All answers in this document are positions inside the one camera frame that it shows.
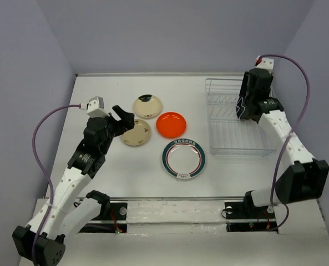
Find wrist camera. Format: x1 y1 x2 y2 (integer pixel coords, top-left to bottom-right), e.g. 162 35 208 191
255 56 274 74
80 96 107 118

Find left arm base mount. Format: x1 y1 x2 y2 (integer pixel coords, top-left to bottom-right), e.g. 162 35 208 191
79 202 128 234

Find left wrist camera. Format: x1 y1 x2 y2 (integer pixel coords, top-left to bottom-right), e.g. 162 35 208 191
80 96 107 118

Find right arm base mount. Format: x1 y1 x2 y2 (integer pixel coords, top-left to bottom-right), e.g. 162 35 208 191
221 201 277 232

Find cream plate black brush mark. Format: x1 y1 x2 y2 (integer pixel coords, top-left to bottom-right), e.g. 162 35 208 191
133 94 163 119

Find orange plate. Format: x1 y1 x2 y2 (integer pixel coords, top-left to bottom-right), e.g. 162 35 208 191
156 112 187 139

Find white wire dish rack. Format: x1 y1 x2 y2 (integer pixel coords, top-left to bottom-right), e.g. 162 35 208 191
205 77 275 157

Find cream plate small motifs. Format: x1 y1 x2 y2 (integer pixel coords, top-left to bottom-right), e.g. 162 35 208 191
121 119 151 147

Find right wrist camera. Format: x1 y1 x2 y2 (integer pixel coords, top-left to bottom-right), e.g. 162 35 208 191
255 56 274 74

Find white plate teal red rim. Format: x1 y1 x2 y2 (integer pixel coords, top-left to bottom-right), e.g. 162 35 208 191
161 138 206 180

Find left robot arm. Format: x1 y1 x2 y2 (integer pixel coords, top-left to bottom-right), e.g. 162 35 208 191
12 100 135 265

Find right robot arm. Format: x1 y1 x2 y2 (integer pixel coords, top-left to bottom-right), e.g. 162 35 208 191
236 68 329 217

